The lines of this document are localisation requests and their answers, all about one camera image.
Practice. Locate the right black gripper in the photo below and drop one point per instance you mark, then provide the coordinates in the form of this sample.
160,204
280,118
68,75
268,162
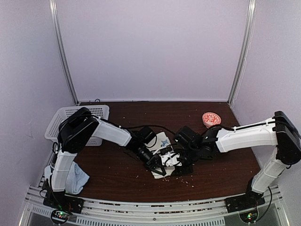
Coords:
181,171

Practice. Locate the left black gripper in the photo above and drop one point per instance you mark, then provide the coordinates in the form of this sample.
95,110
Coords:
156,158

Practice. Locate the white terry towel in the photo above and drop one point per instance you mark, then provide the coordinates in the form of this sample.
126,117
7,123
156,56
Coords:
163,142

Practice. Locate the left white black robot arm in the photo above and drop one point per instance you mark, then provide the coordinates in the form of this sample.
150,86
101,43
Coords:
75,132

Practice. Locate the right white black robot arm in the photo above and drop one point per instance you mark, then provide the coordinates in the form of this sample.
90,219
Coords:
277,131

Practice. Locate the red white patterned ceramic bowl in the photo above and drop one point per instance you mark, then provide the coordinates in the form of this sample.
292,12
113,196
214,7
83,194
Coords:
210,119

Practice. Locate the right round circuit board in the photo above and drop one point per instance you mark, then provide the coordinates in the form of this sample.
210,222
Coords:
249,217

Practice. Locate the round circuit board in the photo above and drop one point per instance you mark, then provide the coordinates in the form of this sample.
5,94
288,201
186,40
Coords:
249,217
59,217

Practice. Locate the light blue crumpled towel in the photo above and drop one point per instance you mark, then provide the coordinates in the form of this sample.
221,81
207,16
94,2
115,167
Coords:
71,181

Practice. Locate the left round circuit board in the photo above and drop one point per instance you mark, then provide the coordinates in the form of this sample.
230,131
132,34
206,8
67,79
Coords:
59,217

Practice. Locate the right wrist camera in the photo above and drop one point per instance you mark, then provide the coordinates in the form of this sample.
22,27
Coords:
185,136

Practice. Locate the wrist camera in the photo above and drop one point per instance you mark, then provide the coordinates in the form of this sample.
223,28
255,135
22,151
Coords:
185,136
146,135

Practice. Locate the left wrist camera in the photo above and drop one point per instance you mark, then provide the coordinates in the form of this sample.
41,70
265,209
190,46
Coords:
146,135

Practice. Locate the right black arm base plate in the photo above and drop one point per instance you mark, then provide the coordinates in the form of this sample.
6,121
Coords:
242,202

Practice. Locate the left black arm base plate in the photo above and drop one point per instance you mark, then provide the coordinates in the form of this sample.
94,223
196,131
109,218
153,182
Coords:
59,200

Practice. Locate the right aluminium frame post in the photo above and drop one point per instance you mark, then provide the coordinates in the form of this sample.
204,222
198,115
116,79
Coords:
243,53

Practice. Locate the aluminium frame post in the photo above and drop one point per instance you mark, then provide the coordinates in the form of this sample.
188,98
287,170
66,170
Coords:
62,54
243,53

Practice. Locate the left aluminium frame post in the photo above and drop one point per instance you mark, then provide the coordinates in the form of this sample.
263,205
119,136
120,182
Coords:
62,54

